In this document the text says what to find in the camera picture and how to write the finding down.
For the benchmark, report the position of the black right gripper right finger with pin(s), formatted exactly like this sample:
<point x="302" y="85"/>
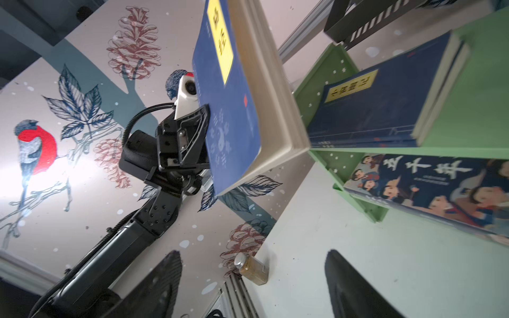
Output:
<point x="350" y="294"/>

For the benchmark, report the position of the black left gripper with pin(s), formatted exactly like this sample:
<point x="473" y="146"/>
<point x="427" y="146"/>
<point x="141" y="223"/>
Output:
<point x="181" y="145"/>

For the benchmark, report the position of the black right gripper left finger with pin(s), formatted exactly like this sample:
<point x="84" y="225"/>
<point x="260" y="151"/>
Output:
<point x="155" y="295"/>

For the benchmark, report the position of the colourful cartoon cover book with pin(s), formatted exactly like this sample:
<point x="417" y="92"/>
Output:
<point x="469" y="194"/>

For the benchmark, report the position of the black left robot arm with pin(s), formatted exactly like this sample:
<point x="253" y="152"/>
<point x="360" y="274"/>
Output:
<point x="81" y="291"/>

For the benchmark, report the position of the small glass jar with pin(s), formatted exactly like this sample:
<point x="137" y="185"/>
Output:
<point x="252" y="269"/>

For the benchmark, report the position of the black hanging basket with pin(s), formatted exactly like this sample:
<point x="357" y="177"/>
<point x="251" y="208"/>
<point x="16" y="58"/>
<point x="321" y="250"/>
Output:
<point x="367" y="17"/>

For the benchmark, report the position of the green wooden shelf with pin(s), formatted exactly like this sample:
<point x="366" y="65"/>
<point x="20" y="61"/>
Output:
<point x="473" y="122"/>

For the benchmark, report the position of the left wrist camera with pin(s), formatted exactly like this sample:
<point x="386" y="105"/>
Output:
<point x="187" y="98"/>

